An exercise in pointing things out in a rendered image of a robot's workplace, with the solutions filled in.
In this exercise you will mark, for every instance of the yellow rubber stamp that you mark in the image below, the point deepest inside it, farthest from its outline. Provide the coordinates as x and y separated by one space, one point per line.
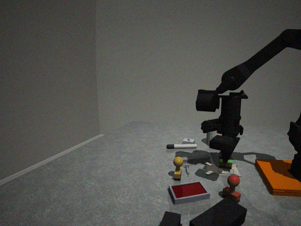
178 162

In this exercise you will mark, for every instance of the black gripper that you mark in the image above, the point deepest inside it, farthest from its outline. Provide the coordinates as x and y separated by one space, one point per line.
230 128

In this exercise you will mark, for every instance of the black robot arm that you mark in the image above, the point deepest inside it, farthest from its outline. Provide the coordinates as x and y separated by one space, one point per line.
209 100

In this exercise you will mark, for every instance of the red-handled rubber stamp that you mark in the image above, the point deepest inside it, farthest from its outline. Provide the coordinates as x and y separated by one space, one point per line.
233 181

